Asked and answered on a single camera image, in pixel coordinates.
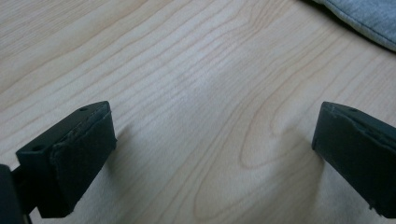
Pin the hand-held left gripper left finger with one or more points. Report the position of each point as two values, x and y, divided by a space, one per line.
71 158

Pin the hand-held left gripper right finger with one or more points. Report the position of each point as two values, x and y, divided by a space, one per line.
358 152

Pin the grey cloth garment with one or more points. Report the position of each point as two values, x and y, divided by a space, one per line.
367 15

